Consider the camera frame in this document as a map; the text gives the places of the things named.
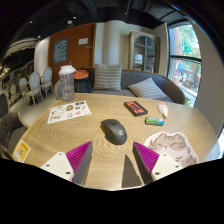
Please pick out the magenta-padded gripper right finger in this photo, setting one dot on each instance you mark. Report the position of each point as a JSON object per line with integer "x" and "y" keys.
{"x": 163, "y": 165}

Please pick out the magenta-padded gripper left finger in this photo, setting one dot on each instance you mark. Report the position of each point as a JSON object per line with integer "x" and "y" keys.
{"x": 58, "y": 165}

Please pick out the black computer mouse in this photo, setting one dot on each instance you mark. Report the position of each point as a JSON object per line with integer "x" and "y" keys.
{"x": 114, "y": 131}

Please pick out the cat-shaped mouse pad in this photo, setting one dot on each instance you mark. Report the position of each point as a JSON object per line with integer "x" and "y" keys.
{"x": 171, "y": 146}

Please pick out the yellow square sticker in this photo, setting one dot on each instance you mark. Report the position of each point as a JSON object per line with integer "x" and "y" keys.
{"x": 21, "y": 151}

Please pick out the small green pack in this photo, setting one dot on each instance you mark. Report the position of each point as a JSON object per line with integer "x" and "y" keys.
{"x": 154, "y": 121}

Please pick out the white sticker sheet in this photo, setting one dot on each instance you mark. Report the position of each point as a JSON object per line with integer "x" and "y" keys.
{"x": 68, "y": 111}

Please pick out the small white tube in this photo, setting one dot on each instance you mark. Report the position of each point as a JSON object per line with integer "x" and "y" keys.
{"x": 163, "y": 109}

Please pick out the grey tufted chair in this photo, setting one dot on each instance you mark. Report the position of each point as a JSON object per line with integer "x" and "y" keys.
{"x": 10, "y": 130}

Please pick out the black and orange case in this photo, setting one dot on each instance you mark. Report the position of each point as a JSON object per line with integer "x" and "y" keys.
{"x": 135, "y": 108}

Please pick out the flat-lying striped cushion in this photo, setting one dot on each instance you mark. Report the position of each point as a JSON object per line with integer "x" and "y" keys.
{"x": 147, "y": 89}

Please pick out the clear shaker bottle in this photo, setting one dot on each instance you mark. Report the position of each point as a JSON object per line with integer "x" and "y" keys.
{"x": 67, "y": 85}

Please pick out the group of white chairs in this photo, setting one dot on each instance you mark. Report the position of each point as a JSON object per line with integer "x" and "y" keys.
{"x": 35, "y": 85}

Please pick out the black and orange backpack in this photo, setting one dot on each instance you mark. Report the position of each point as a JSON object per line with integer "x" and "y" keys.
{"x": 82, "y": 81}

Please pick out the grey curved sofa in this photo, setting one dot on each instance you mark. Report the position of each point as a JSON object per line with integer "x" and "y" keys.
{"x": 133, "y": 78}

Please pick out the square striped cushion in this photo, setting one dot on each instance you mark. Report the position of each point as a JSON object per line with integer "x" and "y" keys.
{"x": 107, "y": 76}

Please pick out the large black-framed window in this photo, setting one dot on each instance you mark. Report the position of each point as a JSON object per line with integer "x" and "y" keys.
{"x": 183, "y": 63}

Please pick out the brown wooden door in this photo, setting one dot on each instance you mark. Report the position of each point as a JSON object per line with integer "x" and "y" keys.
{"x": 80, "y": 55}

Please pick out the glass-door cabinet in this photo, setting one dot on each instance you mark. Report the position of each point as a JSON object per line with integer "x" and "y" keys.
{"x": 144, "y": 51}

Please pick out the blue wall poster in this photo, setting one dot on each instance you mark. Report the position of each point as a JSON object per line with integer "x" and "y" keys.
{"x": 60, "y": 50}

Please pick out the small white wall sign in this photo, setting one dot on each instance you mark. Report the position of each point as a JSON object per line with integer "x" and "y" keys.
{"x": 83, "y": 41}

